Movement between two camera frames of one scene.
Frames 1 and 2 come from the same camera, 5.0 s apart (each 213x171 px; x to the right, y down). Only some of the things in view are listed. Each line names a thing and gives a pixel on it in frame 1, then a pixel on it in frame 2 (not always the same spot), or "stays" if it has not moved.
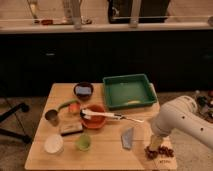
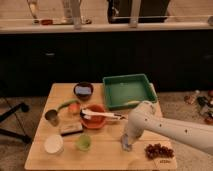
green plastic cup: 83,143 stays
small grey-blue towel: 127,137 stays
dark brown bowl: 83,97 stays
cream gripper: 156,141 → 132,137
